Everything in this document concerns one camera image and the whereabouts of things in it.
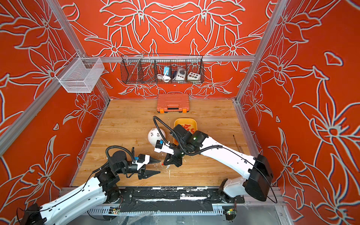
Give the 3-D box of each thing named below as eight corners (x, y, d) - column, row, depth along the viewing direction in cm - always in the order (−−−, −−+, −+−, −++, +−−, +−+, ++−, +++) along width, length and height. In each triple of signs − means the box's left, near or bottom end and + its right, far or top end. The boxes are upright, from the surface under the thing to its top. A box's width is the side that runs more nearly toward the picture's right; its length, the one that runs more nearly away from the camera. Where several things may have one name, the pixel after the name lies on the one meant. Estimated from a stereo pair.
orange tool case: (156, 113, 112) (155, 109, 108) (158, 97, 124) (158, 93, 120) (189, 113, 112) (189, 109, 108) (188, 97, 123) (188, 93, 120)
